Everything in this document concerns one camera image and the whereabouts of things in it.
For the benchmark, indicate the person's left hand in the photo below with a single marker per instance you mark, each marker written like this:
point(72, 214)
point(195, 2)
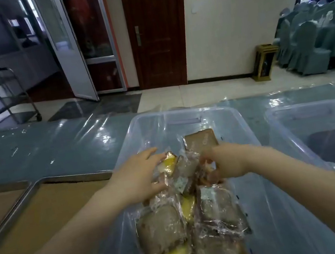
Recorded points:
point(134, 179)

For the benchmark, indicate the person's left forearm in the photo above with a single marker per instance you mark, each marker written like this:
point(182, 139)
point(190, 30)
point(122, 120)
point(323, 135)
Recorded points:
point(63, 253)

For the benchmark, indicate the yellow cake slice packets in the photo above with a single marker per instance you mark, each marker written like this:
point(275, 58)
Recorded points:
point(188, 207)

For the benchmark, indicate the person's right forearm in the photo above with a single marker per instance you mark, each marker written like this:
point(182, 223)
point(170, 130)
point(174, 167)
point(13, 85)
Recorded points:
point(311, 190)

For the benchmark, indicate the dark wooden door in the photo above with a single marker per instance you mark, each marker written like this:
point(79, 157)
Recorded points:
point(167, 51)

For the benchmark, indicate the gold and black bin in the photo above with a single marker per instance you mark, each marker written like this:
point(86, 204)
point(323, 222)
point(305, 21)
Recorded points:
point(264, 63)

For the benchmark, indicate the aluminium framed glass door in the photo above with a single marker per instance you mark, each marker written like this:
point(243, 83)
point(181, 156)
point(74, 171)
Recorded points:
point(109, 29)

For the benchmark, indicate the steel tray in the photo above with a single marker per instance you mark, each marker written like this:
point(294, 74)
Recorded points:
point(67, 179)
point(0, 186)

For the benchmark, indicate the group of teal covered chairs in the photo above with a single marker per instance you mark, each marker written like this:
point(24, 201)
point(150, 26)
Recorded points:
point(305, 49)

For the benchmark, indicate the person's right hand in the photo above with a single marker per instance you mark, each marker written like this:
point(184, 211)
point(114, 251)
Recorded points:
point(231, 160)

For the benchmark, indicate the plastic covered teal tablecloth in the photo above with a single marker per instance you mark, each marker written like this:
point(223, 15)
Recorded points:
point(46, 153)

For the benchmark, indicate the pile of brown cake packets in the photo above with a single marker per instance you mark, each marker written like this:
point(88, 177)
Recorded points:
point(159, 227)

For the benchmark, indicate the white framed door leaf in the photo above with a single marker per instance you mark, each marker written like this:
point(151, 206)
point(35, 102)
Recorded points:
point(75, 70)

